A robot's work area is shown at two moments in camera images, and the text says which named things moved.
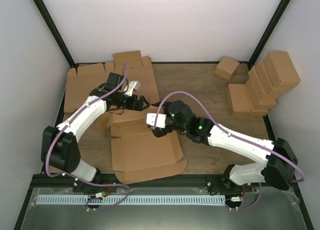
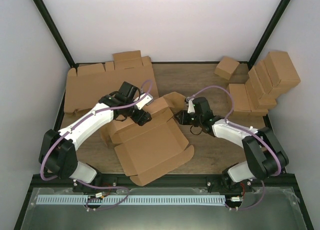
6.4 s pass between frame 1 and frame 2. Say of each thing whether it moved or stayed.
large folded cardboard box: stayed
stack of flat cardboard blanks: stayed
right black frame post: stayed
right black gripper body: moved
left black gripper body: moved
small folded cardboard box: stayed
